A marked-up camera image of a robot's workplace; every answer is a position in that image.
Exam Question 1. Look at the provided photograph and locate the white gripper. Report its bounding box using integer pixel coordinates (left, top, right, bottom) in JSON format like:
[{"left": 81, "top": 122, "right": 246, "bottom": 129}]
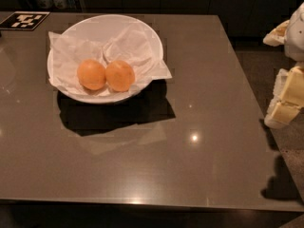
[{"left": 263, "top": 3, "right": 304, "bottom": 129}]

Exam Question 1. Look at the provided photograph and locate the orange fruit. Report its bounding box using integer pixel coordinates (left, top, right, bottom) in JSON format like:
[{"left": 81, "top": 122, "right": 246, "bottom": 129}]
[
  {"left": 105, "top": 60, "right": 135, "bottom": 92},
  {"left": 77, "top": 59, "right": 106, "bottom": 90}
]

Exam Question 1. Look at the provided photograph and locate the white crumpled paper liner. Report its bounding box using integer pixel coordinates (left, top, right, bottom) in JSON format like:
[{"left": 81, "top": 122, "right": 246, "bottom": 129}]
[{"left": 47, "top": 24, "right": 173, "bottom": 97}]

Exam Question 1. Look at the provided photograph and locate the black white fiducial marker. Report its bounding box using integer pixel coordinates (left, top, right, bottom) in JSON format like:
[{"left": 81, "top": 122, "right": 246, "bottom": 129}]
[{"left": 0, "top": 11, "right": 49, "bottom": 31}]

